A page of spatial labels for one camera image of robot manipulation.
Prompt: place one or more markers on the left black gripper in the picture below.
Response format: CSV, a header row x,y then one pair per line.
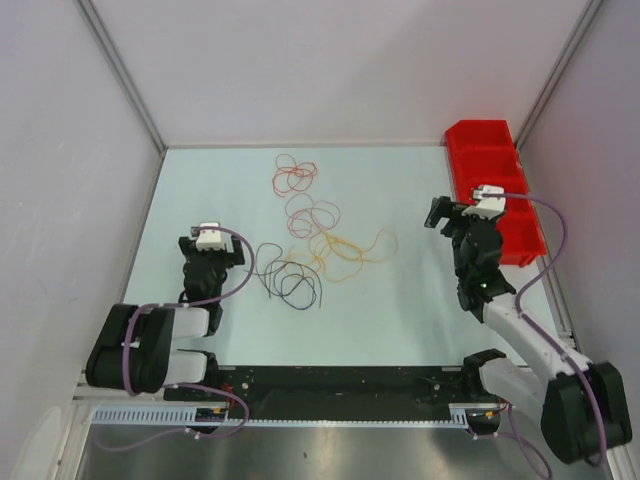
x,y
188,246

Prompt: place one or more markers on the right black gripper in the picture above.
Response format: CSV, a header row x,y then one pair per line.
x,y
443,207

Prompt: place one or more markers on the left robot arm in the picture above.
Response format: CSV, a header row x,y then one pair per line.
x,y
135,350

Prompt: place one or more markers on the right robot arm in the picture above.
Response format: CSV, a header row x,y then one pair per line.
x,y
580,405

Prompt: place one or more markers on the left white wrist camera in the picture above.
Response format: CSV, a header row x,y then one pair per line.
x,y
208,237

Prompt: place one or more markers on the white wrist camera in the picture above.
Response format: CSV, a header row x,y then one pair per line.
x,y
489,203
208,237

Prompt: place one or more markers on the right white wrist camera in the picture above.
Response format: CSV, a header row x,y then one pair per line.
x,y
489,203

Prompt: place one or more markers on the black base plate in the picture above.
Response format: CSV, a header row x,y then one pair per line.
x,y
349,393

